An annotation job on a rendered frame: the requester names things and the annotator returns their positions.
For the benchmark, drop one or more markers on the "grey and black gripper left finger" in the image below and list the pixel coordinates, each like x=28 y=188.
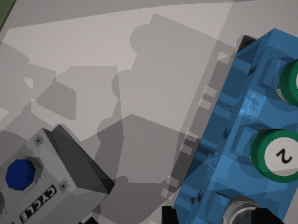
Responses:
x=169 y=215

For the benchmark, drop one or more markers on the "green screw cap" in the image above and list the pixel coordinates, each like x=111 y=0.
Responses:
x=289 y=83
x=274 y=154

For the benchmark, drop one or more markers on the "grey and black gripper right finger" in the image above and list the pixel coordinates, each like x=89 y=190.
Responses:
x=264 y=216

